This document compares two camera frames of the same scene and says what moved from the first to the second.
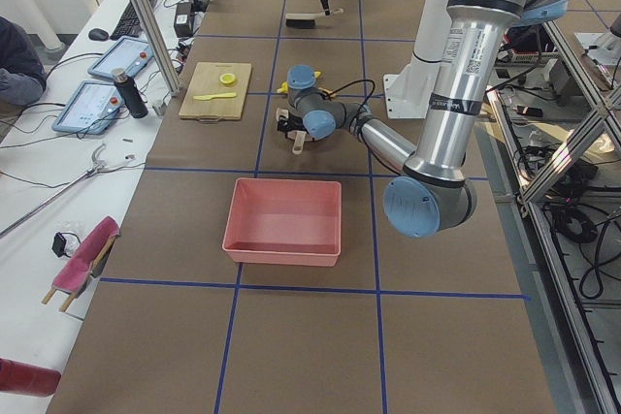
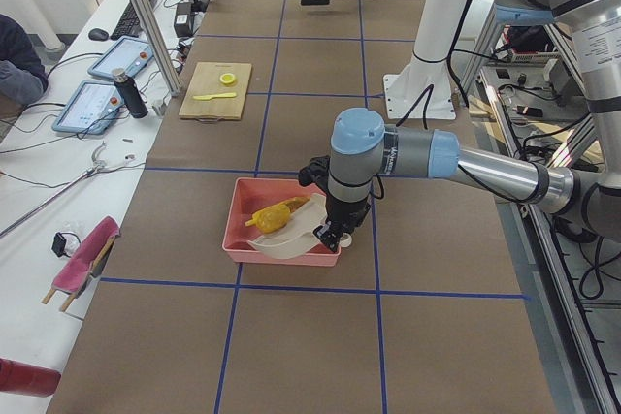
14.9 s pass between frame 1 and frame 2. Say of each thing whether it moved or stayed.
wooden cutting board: stayed
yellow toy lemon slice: stayed
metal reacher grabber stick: stayed
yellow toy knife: stayed
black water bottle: stayed
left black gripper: moved
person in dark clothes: stayed
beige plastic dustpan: moved
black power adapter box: stayed
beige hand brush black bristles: moved
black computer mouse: stayed
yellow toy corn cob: moved
